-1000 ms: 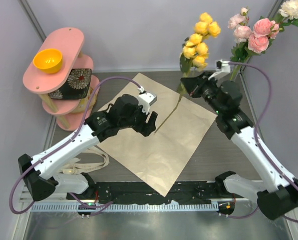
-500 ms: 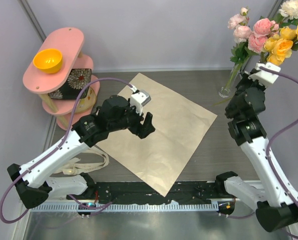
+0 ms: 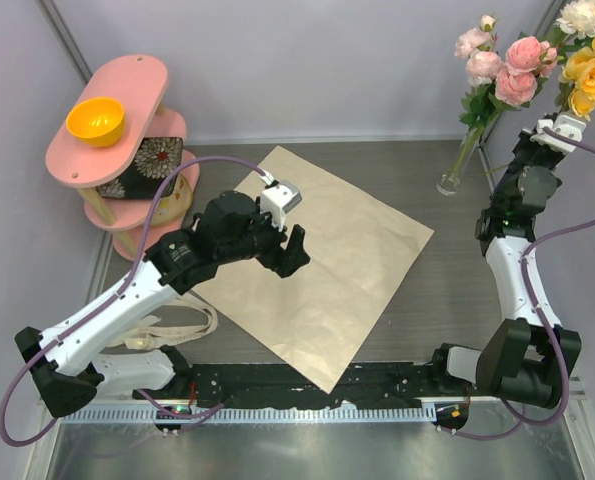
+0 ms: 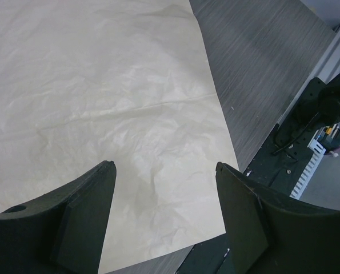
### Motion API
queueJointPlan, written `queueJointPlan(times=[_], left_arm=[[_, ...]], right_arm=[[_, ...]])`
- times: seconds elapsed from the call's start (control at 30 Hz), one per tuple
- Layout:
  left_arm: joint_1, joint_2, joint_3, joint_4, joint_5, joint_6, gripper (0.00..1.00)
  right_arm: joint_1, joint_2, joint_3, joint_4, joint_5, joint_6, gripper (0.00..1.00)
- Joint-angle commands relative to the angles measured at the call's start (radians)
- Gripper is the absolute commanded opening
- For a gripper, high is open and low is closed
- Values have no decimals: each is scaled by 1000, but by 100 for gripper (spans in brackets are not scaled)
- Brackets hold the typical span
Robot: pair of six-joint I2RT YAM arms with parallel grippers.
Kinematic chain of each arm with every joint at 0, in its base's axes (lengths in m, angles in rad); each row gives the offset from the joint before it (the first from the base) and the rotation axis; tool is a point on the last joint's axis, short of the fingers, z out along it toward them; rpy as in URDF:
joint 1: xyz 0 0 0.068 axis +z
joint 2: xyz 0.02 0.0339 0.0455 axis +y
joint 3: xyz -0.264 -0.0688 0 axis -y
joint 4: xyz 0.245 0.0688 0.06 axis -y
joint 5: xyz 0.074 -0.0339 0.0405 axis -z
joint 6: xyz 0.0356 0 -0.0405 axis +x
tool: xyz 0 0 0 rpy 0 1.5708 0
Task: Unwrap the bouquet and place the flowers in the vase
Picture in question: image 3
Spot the white flower stem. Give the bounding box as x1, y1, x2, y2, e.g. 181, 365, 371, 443
540, 0, 595, 55

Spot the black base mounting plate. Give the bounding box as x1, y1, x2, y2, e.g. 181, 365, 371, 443
146, 362, 479, 410

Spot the pink wooden tiered shelf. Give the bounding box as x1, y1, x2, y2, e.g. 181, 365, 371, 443
45, 54, 200, 259

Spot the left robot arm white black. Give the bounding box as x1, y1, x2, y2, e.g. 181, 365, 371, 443
15, 184, 310, 418

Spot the yellow flower stem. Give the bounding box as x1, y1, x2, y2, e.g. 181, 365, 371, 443
476, 30, 595, 177

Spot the orange wrapping paper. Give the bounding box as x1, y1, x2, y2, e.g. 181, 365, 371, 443
193, 146, 433, 393

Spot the pink flower stem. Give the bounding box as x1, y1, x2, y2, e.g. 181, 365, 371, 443
490, 36, 558, 114
451, 15, 503, 173

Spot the white slotted cable duct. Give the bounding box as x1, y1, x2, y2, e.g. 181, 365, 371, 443
63, 403, 436, 425

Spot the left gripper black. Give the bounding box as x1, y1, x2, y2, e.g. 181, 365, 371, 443
218, 201, 310, 278

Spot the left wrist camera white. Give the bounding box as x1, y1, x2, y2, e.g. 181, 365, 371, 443
259, 181, 302, 231

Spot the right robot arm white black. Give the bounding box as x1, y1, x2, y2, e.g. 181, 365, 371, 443
428, 130, 582, 409

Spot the yellow plastic bowl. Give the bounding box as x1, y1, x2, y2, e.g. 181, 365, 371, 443
65, 97, 126, 148

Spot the cream printed ribbon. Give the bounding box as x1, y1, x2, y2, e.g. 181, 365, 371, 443
108, 293, 218, 351

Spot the aluminium frame rail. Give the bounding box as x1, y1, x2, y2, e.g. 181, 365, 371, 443
568, 375, 587, 401

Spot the black floral square plate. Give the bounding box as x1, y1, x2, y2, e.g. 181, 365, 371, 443
96, 137, 183, 200

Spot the clear glass vase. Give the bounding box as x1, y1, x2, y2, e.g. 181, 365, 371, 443
436, 129, 482, 196

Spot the round cream patterned plate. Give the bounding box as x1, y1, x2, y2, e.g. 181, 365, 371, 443
151, 175, 193, 226

